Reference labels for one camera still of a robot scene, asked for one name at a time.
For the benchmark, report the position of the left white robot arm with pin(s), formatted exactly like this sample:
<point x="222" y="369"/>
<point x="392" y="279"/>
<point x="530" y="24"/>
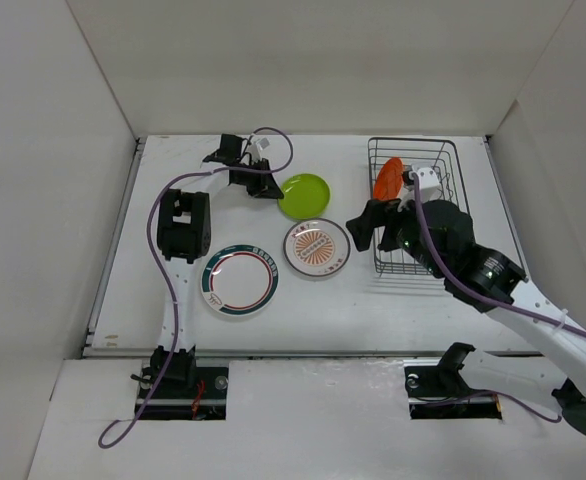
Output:
<point x="179" y="234"/>

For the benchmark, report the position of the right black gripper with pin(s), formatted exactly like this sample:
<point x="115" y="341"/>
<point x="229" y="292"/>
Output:
<point x="379" y="213"/>

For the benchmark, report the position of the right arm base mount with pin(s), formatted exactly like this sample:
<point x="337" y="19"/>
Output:
<point x="437" y="394"/>

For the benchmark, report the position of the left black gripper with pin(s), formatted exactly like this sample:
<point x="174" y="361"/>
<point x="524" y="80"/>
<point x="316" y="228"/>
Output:
<point x="265" y="188"/>

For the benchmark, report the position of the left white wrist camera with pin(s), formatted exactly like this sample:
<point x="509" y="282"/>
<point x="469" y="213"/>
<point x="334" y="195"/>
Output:
<point x="256" y="148"/>

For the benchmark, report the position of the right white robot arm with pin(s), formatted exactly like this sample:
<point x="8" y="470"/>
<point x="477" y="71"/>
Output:
<point x="441" y="239"/>

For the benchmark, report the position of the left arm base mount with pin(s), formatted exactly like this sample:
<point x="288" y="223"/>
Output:
<point x="205" y="401"/>

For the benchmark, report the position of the dark wire dish rack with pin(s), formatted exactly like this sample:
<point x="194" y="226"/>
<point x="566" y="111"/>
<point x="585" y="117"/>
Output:
<point x="442" y="156"/>

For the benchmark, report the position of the green plastic plate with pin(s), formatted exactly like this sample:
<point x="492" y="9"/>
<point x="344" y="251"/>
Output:
<point x="306" y="196"/>

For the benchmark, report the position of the white plate orange sunburst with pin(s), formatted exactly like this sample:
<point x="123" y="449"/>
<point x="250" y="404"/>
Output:
<point x="316" y="248"/>

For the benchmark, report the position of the orange plastic plate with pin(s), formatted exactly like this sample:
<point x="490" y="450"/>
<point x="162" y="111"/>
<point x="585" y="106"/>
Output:
<point x="389" y="180"/>

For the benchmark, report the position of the white plate teal rim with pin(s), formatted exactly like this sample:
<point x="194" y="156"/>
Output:
<point x="239" y="280"/>

